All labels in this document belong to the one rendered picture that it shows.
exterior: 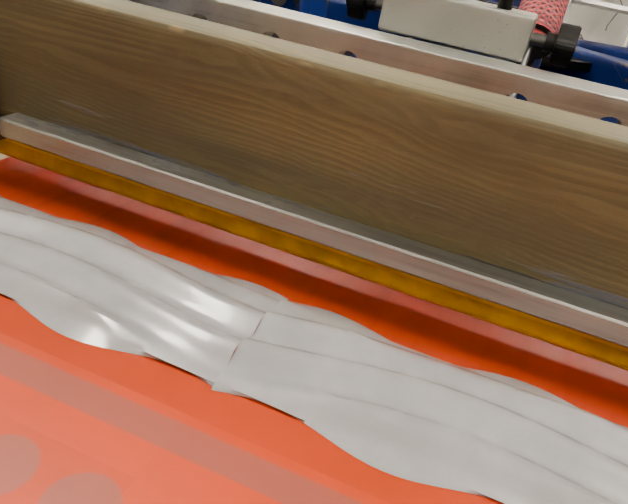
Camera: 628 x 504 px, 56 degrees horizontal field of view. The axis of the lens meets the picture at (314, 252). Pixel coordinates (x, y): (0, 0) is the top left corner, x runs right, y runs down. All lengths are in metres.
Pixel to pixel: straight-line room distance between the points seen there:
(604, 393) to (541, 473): 0.08
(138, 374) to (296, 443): 0.06
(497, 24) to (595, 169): 0.30
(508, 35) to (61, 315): 0.41
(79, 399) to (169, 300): 0.06
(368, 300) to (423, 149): 0.08
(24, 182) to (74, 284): 0.12
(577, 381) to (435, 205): 0.10
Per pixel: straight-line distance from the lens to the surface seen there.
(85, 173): 0.35
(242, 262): 0.30
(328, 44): 0.51
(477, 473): 0.22
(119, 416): 0.21
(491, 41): 0.53
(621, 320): 0.26
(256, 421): 0.21
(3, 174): 0.38
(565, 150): 0.25
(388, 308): 0.29
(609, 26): 4.41
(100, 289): 0.26
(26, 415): 0.22
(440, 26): 0.54
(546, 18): 0.71
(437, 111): 0.25
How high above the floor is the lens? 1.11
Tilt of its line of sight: 28 degrees down
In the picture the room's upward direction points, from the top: 11 degrees clockwise
